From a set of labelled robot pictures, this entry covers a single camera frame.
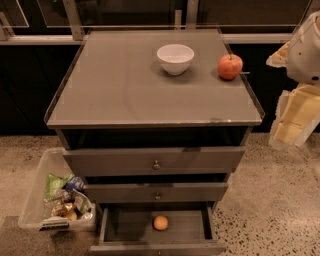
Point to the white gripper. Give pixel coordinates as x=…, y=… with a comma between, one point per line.
x=305, y=57

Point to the orange fruit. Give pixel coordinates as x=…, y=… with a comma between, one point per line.
x=160, y=223

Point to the grey drawer cabinet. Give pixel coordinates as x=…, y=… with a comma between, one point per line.
x=117, y=96

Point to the middle grey drawer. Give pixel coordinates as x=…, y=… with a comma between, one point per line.
x=156, y=192

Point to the grey drawer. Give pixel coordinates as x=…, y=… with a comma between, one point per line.
x=153, y=161
x=156, y=192
x=127, y=230

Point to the bottom grey drawer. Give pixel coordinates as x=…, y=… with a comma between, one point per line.
x=127, y=230

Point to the top grey drawer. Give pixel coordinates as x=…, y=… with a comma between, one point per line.
x=153, y=161

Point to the red apple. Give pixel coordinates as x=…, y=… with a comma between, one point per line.
x=229, y=66

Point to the white ceramic bowl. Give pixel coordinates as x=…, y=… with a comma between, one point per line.
x=175, y=58

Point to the blue snack packet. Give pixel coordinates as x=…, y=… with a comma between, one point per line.
x=74, y=184

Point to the brown snack packet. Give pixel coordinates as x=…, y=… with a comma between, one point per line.
x=66, y=210

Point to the green snack bag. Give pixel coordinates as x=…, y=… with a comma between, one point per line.
x=54, y=183

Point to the clear plastic bin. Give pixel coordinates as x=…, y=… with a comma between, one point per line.
x=36, y=215

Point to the metal railing frame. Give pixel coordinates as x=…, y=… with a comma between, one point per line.
x=70, y=21

